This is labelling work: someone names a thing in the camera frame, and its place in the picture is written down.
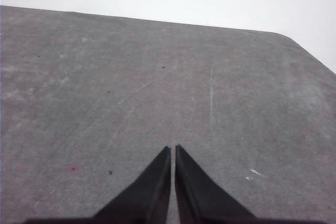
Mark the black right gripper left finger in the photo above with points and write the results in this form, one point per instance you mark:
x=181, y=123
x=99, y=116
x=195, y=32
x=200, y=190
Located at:
x=147, y=195

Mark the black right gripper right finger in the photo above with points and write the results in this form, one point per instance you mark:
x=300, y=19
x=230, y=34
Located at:
x=199, y=197

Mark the grey table cloth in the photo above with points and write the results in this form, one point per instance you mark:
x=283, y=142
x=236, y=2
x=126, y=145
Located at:
x=131, y=77

